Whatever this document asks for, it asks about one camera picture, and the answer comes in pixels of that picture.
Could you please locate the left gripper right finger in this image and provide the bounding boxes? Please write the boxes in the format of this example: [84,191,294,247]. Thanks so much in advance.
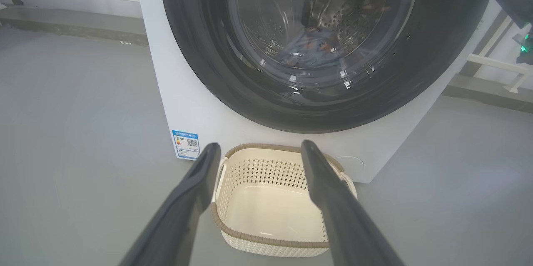
[301,139,405,266]

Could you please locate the cream perforated laundry basket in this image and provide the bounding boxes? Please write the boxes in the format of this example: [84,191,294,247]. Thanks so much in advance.
[209,143,359,258]

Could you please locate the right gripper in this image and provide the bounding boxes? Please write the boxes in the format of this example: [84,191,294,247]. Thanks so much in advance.
[485,0,533,66]

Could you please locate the round filter cover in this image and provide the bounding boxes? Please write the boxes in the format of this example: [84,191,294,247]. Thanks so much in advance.
[335,156,365,175]

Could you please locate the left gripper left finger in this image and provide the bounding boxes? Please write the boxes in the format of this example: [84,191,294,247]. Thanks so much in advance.
[118,142,222,266]

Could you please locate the stainless steel drum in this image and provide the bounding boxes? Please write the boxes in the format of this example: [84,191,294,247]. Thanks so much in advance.
[250,0,394,71]

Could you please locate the black glass washing machine door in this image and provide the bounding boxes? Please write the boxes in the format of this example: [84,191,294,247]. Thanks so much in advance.
[157,0,500,134]

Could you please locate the blue energy label sticker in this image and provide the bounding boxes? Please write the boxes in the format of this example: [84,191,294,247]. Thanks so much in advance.
[172,129,201,161]

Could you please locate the white front-load washing machine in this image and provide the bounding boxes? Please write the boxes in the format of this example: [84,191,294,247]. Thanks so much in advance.
[133,0,500,184]

